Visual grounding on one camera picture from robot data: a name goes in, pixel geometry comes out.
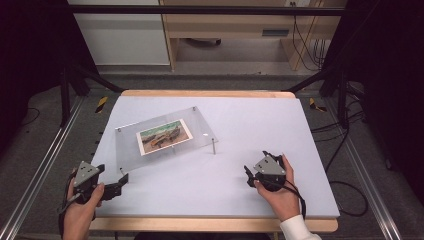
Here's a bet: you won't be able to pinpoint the black horizontal bar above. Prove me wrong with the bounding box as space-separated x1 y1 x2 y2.
66 4 348 17

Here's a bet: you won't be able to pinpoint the light wooden desk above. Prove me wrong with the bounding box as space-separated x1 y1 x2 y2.
159 0 348 72

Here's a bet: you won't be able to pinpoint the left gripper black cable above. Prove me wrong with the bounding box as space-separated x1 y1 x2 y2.
57 173 84 240

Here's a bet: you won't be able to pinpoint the hanging black cables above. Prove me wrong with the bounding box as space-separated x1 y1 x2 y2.
291 1 330 72

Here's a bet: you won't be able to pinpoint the person's left hand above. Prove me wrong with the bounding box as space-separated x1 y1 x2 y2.
63 168 106 231

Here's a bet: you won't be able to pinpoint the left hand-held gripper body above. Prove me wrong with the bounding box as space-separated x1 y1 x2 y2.
72 161 107 204

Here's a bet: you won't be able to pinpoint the aluminium floor rail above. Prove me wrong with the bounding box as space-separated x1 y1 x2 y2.
324 97 403 240
0 95 86 240

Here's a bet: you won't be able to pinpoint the painted boats picture card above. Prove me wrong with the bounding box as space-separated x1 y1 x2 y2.
135 118 194 157

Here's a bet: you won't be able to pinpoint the person's right hand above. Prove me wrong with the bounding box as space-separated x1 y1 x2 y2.
254 153 302 223

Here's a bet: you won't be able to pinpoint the wooden table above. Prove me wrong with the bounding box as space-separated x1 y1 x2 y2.
88 89 340 234

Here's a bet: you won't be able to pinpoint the clear acrylic photo frame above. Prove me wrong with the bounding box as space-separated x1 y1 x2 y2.
114 105 220 175

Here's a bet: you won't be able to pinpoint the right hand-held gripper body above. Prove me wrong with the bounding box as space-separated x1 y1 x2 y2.
252 150 292 193

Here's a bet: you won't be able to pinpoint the grey desk label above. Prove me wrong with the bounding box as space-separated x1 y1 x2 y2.
261 28 291 38

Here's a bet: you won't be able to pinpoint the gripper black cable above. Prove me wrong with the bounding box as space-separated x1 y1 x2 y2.
57 173 84 240
282 179 308 221

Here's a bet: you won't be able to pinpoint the white foam board mat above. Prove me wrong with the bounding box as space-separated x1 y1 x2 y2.
90 95 341 220

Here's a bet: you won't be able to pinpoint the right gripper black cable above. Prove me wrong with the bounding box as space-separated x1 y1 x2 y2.
282 179 308 221

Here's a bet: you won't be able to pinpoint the black curtain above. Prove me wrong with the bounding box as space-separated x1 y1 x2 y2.
320 0 424 204
0 0 98 158

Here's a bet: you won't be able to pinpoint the black metal stand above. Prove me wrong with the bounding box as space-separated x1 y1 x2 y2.
285 64 352 130
58 62 126 128

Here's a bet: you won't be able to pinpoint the white cabinet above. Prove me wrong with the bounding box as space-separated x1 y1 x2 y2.
67 0 171 67

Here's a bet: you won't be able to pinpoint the thin black floor cable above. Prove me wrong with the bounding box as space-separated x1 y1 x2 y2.
20 106 41 127

